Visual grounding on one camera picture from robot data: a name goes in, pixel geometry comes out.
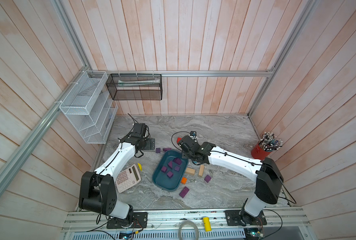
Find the black wire mesh basket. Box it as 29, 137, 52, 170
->
106, 73, 163, 101

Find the purple cube brick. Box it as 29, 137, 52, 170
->
204, 175, 212, 183
167, 171, 174, 179

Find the orange cube brick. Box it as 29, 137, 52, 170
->
181, 177, 187, 185

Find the white desk calculator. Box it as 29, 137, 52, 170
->
116, 164, 141, 193

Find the yellow round object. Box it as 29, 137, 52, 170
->
138, 163, 143, 172

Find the yellow cylinder roll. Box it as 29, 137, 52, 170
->
203, 217, 212, 232

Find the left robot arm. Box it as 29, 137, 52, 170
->
78, 123, 151, 228

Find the natural wood long block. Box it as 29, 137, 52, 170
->
198, 165, 205, 177

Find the large purple rectangular brick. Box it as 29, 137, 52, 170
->
179, 187, 190, 198

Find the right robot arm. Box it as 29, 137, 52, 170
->
177, 136, 284, 227

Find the white wire mesh shelf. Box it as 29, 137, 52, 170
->
59, 71, 118, 144

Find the teal plastic storage bin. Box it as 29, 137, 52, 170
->
152, 150, 188, 192

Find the red pen holder cup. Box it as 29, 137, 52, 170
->
251, 132, 283, 160

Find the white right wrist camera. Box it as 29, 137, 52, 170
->
190, 131, 197, 139

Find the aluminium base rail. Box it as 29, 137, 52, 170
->
59, 207, 317, 240

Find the grey tape ring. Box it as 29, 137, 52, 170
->
177, 220, 200, 240

